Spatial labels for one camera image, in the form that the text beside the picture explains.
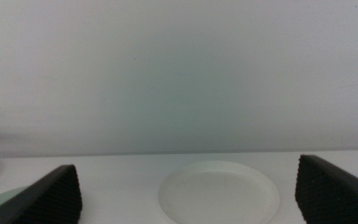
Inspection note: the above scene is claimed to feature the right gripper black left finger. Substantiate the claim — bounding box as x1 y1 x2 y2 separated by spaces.
0 164 83 224

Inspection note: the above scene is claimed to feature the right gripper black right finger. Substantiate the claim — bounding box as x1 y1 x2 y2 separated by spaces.
295 154 358 224

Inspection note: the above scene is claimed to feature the white shallow bowl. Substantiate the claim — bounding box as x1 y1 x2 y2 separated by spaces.
157 160 281 224

